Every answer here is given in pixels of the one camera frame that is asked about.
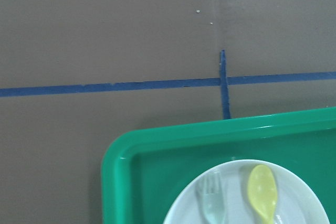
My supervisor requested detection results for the yellow plastic spoon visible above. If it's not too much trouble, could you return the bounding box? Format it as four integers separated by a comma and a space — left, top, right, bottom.
247, 164, 278, 223

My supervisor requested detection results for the green plastic tray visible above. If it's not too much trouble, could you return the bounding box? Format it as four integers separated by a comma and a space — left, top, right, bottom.
101, 108, 335, 223

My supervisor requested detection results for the pale green plastic fork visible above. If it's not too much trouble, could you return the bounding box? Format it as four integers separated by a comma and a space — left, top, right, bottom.
196, 171, 225, 223

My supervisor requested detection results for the white round plate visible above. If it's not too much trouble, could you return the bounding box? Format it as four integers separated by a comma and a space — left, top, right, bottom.
164, 159, 330, 223

